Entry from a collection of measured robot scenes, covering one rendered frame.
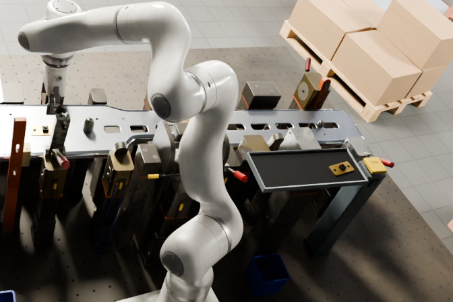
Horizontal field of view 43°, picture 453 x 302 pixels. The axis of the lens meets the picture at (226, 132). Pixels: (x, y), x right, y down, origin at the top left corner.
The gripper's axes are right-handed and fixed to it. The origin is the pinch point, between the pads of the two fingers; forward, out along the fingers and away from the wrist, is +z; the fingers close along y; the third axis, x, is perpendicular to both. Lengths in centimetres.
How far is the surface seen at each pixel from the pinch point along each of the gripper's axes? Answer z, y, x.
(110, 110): 11.9, 8.7, -21.7
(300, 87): 12, 21, -102
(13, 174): 12.2, -16.1, 10.4
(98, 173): 28.6, -3.6, -18.2
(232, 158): 4, -21, -51
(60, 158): -1.2, -23.1, 0.7
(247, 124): 12, 1, -69
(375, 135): 112, 88, -246
